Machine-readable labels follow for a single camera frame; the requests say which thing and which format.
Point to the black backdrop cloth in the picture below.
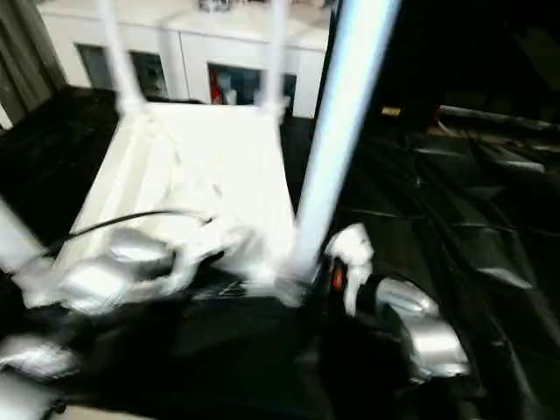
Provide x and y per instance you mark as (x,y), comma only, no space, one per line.
(481,44)

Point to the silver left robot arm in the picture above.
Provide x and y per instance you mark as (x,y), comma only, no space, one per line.
(131,251)

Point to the grey patterned ornament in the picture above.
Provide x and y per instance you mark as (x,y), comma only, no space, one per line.
(214,3)

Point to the black work mat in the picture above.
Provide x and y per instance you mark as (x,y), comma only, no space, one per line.
(459,219)

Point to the small gold tag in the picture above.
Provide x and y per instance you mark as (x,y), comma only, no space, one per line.
(390,111)

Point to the white glass-door cabinet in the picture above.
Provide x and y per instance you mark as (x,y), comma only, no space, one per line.
(197,44)

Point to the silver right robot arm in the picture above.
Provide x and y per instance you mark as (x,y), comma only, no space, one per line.
(437,345)

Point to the white plastic table top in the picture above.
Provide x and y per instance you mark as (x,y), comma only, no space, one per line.
(197,153)

